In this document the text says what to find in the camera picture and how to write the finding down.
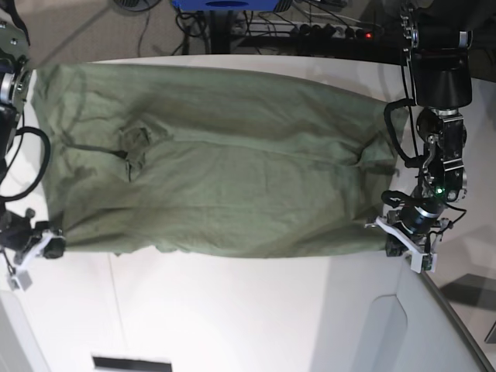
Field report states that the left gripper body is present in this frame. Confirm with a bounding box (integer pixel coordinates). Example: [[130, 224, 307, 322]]
[[381, 189, 465, 256]]

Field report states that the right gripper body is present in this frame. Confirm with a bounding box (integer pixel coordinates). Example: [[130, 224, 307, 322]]
[[1, 208, 64, 259]]

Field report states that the green t-shirt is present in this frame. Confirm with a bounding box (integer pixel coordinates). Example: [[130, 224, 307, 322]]
[[32, 64, 396, 258]]

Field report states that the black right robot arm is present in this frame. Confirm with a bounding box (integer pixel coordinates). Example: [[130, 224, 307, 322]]
[[1, 1, 66, 264]]

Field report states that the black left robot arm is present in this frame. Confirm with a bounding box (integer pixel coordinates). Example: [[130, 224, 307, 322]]
[[381, 1, 472, 261]]

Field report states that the black power strip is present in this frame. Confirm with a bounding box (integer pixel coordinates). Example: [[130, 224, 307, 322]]
[[246, 21, 365, 39]]

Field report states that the blue plastic bin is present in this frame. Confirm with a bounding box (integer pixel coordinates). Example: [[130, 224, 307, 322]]
[[171, 0, 278, 12]]

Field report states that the grey table leg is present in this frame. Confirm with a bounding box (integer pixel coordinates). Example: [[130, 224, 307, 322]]
[[208, 11, 236, 54]]

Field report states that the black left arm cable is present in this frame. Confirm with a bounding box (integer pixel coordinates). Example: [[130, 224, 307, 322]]
[[383, 98, 422, 167]]

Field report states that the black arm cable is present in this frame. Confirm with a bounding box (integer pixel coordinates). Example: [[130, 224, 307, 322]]
[[0, 126, 52, 202], [383, 98, 422, 167]]

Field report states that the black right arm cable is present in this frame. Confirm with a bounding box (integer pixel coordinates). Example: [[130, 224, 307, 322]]
[[0, 126, 52, 202]]

